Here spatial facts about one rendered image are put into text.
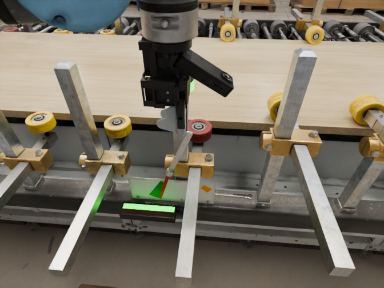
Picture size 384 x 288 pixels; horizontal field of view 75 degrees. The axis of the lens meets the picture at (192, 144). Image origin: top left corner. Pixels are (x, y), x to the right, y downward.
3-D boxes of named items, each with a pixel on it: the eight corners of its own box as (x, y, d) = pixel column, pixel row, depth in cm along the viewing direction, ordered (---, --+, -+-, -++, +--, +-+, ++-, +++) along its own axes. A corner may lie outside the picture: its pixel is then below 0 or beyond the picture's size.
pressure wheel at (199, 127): (210, 162, 78) (211, 133, 71) (184, 160, 79) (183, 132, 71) (210, 146, 84) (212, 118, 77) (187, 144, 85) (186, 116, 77)
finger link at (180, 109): (178, 119, 52) (177, 80, 46) (186, 120, 52) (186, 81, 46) (175, 133, 48) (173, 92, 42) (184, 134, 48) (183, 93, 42)
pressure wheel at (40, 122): (68, 144, 85) (56, 116, 77) (43, 155, 80) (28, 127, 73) (59, 134, 89) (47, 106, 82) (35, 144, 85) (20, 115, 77)
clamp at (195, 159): (212, 178, 70) (214, 166, 67) (165, 175, 71) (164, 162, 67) (213, 164, 74) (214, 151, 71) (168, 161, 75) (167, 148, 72)
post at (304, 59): (267, 207, 77) (319, 52, 46) (256, 206, 77) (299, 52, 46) (266, 198, 80) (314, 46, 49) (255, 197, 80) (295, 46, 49)
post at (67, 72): (114, 203, 83) (67, 65, 52) (103, 203, 84) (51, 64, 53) (117, 195, 86) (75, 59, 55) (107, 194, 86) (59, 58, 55)
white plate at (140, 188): (214, 204, 77) (215, 183, 71) (132, 199, 79) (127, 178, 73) (214, 203, 78) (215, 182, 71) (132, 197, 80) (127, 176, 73)
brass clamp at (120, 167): (126, 176, 72) (123, 164, 69) (80, 174, 73) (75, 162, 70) (131, 162, 77) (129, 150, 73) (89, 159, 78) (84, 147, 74)
